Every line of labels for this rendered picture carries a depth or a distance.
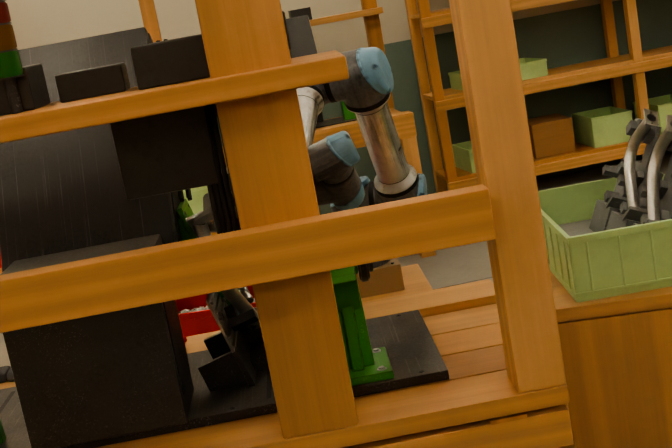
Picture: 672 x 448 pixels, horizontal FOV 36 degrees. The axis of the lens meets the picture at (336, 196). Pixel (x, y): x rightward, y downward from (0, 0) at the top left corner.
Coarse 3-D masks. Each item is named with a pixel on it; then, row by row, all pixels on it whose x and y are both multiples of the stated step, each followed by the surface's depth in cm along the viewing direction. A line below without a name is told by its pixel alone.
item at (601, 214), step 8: (632, 120) 304; (640, 120) 302; (632, 128) 302; (616, 184) 309; (600, 200) 305; (600, 208) 302; (608, 208) 295; (616, 208) 295; (592, 216) 307; (600, 216) 300; (608, 216) 294; (592, 224) 306; (600, 224) 299
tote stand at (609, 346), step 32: (576, 320) 261; (608, 320) 259; (640, 320) 258; (576, 352) 262; (608, 352) 261; (640, 352) 260; (576, 384) 263; (608, 384) 262; (640, 384) 261; (576, 416) 265; (608, 416) 264; (640, 416) 263
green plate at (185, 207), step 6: (180, 204) 221; (186, 204) 224; (180, 210) 216; (186, 210) 220; (180, 216) 216; (186, 216) 217; (180, 222) 217; (186, 222) 216; (180, 228) 217; (186, 228) 216; (186, 234) 218; (192, 234) 217; (222, 294) 219
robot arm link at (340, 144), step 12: (312, 144) 216; (324, 144) 213; (336, 144) 212; (348, 144) 212; (312, 156) 212; (324, 156) 212; (336, 156) 212; (348, 156) 212; (312, 168) 212; (324, 168) 212; (336, 168) 213; (348, 168) 216; (324, 180) 217; (336, 180) 216
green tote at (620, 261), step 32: (544, 192) 318; (576, 192) 318; (544, 224) 289; (640, 224) 259; (576, 256) 260; (608, 256) 260; (640, 256) 260; (576, 288) 261; (608, 288) 261; (640, 288) 261
